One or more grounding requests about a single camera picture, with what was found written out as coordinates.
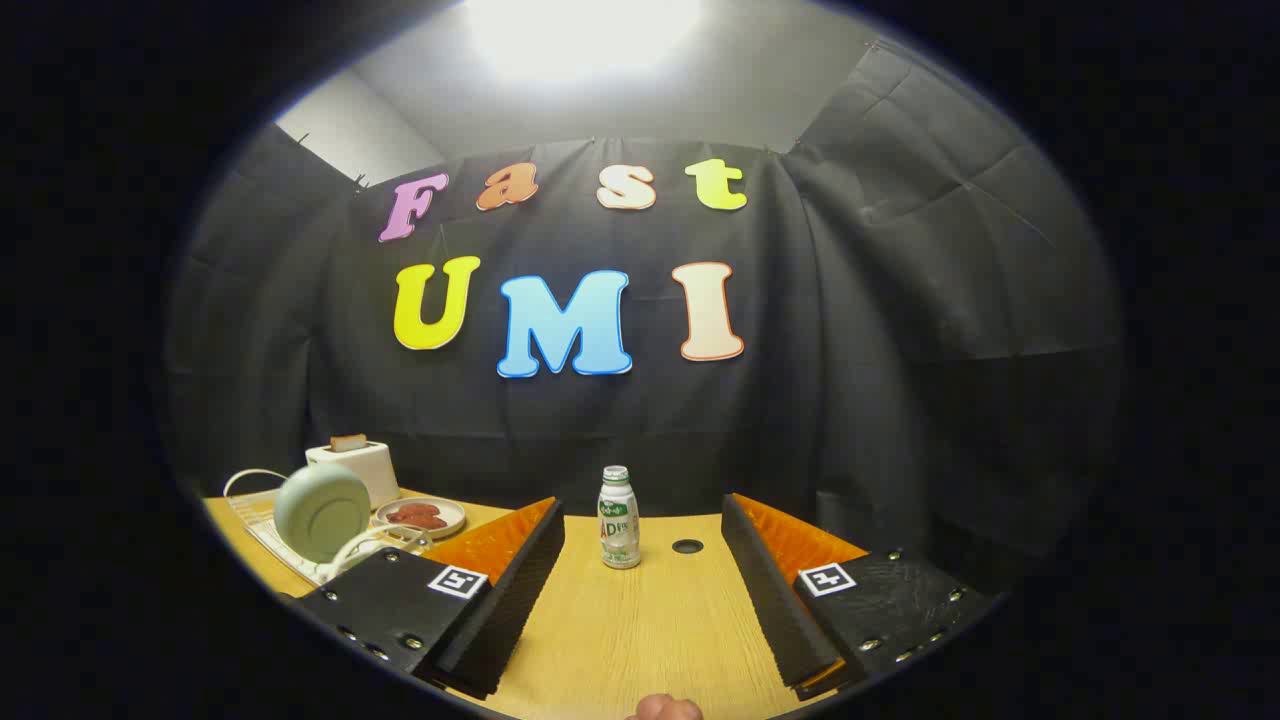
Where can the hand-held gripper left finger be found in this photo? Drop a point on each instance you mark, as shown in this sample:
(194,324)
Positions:
(510,610)

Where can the white toaster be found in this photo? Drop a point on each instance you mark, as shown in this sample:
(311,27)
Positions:
(375,470)

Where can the red meat piece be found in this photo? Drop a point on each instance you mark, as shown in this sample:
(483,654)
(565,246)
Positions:
(410,511)
(428,523)

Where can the light green plate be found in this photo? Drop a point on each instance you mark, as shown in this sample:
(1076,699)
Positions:
(320,512)

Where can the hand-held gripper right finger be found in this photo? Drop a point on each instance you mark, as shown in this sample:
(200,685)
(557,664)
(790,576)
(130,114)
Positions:
(780,610)

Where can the brown bread slice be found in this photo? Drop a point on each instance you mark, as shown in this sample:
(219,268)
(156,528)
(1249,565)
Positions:
(349,441)

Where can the white bottle with green label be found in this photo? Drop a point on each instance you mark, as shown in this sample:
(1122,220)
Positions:
(619,520)

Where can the beige round plate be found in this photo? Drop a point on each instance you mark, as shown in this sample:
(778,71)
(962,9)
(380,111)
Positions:
(452,520)

